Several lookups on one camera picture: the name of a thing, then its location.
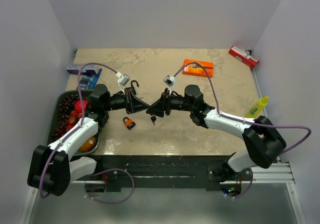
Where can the white blue toothpaste box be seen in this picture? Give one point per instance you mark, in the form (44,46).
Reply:
(88,70)

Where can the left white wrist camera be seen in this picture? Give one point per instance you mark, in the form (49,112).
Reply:
(122,80)

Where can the red apple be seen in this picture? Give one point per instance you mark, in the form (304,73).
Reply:
(78,105)

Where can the orange toy pineapple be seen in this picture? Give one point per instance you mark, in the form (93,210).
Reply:
(88,145)

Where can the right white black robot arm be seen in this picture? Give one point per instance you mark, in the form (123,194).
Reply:
(263,142)

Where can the yellow glue bottle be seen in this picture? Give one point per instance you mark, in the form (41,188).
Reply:
(255,110)

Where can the red box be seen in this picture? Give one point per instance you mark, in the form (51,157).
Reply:
(243,56)

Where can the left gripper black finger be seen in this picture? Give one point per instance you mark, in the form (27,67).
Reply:
(137,102)
(138,108)

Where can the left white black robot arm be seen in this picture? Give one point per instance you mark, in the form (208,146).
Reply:
(52,168)

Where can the black Kaijing padlock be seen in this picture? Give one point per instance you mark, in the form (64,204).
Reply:
(133,85)

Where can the dark red grape bunch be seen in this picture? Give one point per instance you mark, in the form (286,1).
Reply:
(64,110)

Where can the red cherries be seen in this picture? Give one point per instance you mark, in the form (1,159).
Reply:
(73,120)

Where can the grey fruit tray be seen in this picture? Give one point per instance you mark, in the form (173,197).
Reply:
(55,118)

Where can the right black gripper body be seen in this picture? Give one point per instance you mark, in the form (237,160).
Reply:
(172,102)

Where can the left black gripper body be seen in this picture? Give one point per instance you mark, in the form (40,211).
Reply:
(121,101)

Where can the orange razor box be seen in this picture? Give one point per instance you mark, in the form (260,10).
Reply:
(198,68)

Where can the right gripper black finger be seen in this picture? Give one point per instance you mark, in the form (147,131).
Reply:
(155,111)
(158,104)

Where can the orange black padlock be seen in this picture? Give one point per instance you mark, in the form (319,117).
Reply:
(129,123)

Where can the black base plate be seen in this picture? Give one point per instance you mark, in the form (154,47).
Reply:
(207,172)

